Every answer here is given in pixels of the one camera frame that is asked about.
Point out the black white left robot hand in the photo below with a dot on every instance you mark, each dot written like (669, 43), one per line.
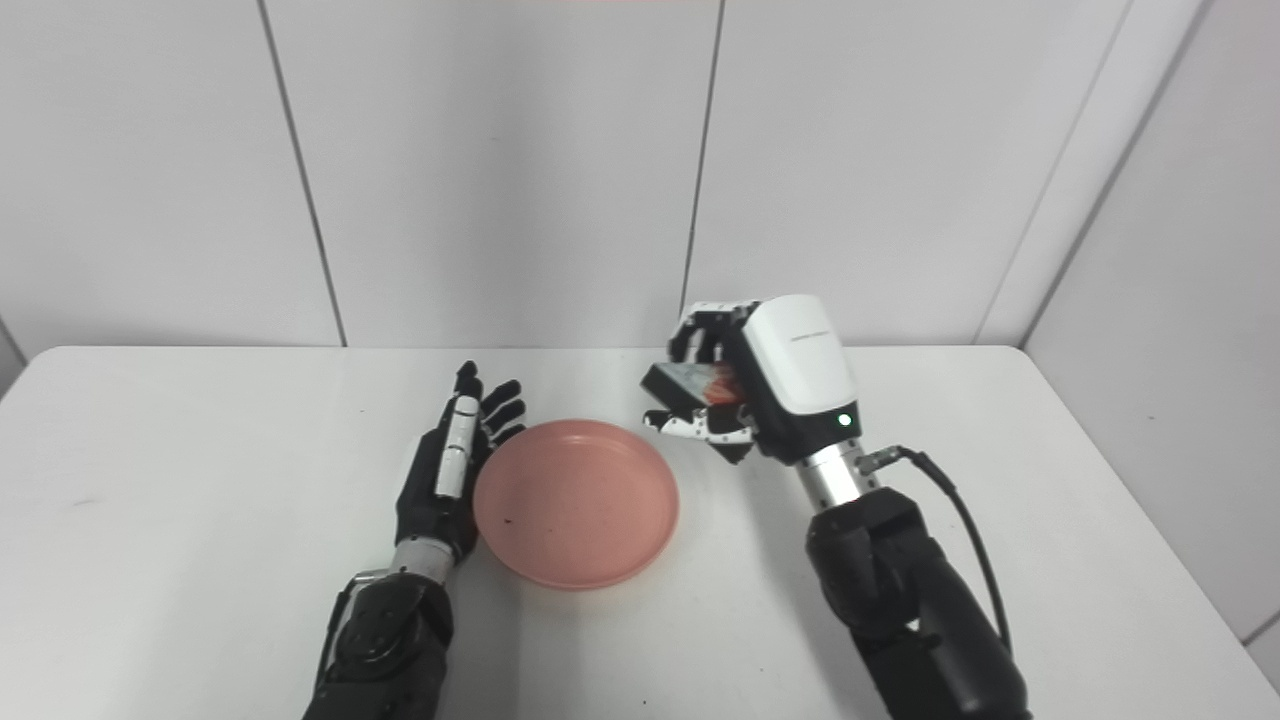
(440, 500)

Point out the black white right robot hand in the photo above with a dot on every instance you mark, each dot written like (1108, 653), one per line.
(795, 370)

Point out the chocolate cake slice with fruit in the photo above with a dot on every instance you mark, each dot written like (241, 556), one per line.
(690, 385)

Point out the pink round plate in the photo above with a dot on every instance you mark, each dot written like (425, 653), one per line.
(575, 505)

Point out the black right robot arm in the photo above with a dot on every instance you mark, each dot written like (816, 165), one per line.
(900, 590)

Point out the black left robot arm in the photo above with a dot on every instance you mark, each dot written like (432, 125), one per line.
(390, 640)

